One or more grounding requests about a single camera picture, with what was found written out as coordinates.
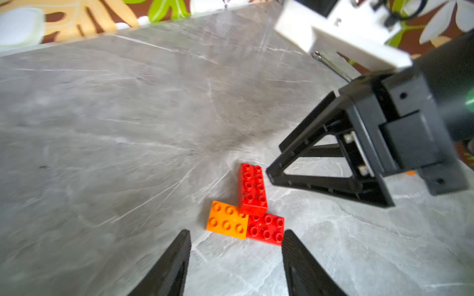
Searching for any small red lego brick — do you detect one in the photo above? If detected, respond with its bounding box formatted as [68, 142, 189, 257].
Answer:
[246, 213, 285, 246]

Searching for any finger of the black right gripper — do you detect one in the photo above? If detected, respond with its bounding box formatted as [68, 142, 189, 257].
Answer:
[266, 92, 395, 207]

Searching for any small orange upturned lego brick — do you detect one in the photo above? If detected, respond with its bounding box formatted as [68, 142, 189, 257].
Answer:
[206, 201, 249, 240]

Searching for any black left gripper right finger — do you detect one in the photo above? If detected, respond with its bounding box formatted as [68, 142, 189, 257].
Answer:
[281, 229, 346, 296]

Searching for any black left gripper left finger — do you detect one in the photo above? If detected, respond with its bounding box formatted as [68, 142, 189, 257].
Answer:
[129, 229, 191, 296]

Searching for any long red lego brick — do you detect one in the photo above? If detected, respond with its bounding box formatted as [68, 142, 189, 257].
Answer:
[238, 164, 268, 217]

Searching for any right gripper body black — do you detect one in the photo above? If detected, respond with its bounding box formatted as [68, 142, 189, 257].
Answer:
[339, 32, 474, 196]

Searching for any silver combination wrench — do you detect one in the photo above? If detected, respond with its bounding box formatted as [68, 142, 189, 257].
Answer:
[311, 51, 353, 83]

